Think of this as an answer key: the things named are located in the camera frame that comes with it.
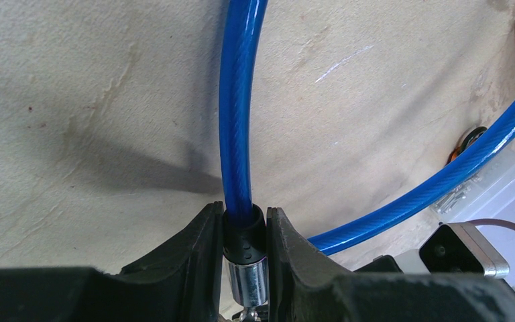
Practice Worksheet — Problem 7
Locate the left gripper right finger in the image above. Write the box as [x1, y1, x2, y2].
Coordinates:
[267, 208, 515, 321]

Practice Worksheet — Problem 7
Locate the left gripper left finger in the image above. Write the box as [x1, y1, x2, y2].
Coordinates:
[0, 202, 223, 321]

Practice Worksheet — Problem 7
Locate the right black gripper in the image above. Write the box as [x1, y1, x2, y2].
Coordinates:
[355, 255, 402, 272]

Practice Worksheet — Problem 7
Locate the blue cable lock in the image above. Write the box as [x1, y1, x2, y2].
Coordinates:
[219, 1, 515, 309]

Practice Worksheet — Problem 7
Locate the clear plastic screw organizer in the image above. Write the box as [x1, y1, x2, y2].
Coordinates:
[428, 144, 515, 223]

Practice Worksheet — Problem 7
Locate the orange black padlock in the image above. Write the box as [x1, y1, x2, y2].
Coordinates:
[445, 126, 488, 165]

